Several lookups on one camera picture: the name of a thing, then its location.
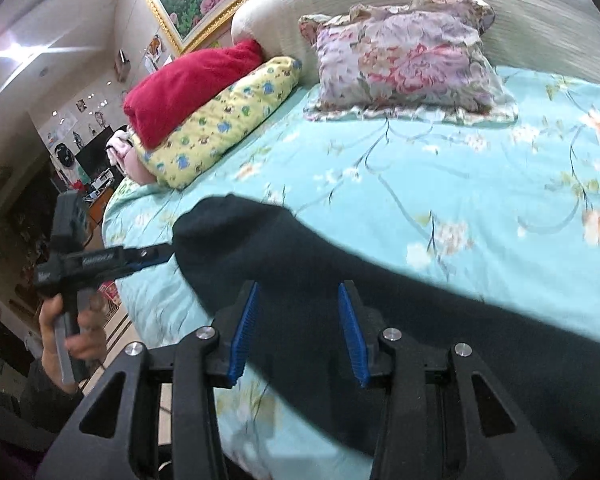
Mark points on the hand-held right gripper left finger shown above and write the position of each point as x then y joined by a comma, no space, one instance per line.
242,336

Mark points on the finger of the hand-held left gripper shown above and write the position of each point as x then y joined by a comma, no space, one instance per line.
152,256

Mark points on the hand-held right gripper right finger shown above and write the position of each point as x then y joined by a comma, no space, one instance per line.
352,336

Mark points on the black pants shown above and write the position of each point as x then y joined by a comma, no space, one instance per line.
430,340

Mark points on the person's left forearm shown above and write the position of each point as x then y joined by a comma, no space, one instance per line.
42,402

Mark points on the person's left hand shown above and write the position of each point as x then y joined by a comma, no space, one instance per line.
87,340

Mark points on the pink plush toy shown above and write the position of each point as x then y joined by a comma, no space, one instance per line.
130,162

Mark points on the black monitor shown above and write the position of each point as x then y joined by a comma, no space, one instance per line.
95,155

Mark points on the yellow cartoon print pillow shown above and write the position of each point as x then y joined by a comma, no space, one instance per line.
215,120

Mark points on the teal floral bedsheet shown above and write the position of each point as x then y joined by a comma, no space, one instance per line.
380,185

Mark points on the red towel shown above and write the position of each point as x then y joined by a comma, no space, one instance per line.
180,90

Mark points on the floral ruffled pillow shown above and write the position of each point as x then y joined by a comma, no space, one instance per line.
405,60

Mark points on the beige padded headboard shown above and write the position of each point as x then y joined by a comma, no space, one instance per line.
530,10

